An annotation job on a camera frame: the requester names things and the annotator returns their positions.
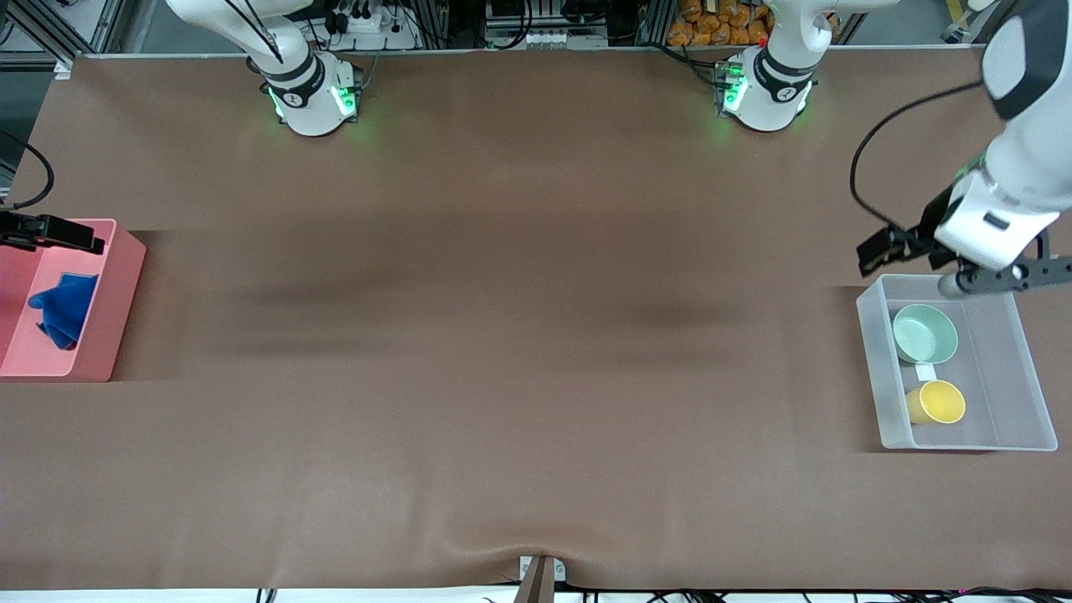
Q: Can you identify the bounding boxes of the blue cloth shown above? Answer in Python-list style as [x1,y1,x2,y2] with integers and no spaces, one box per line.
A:
[28,272,100,352]

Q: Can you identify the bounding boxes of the light green bowl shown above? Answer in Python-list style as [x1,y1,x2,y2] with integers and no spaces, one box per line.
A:
[892,303,960,366]

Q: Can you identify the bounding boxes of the yellow cup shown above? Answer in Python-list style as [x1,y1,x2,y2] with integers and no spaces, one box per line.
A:
[906,379,967,425]

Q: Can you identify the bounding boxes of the pink plastic bin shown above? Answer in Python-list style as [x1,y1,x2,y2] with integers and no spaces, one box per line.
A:
[0,219,147,383]

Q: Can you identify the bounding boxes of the clear plastic bin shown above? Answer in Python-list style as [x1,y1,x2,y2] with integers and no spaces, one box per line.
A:
[856,274,1059,453]

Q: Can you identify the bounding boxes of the orange bagged items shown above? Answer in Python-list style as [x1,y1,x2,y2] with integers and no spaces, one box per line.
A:
[667,0,773,48]

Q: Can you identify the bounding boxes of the brown table mat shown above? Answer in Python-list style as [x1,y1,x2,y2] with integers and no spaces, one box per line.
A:
[0,46,1072,591]

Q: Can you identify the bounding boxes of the white power strip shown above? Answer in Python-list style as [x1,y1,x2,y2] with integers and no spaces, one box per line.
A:
[322,0,421,49]

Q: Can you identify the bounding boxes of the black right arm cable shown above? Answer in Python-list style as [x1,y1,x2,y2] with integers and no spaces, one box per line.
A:
[0,0,281,210]

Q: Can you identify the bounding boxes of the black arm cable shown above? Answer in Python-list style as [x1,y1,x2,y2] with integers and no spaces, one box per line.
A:
[850,81,985,241]
[0,0,281,210]

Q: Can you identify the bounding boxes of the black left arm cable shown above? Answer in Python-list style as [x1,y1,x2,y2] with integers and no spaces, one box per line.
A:
[850,81,985,241]

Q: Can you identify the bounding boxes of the aluminium frame post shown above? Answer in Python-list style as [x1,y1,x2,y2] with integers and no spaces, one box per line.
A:
[0,0,126,68]

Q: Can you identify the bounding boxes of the metal clamp bracket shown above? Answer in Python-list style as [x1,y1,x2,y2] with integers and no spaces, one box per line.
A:
[518,555,567,584]

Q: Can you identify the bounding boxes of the brown camera mount pole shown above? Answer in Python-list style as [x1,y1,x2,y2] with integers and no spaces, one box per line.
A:
[513,557,556,603]

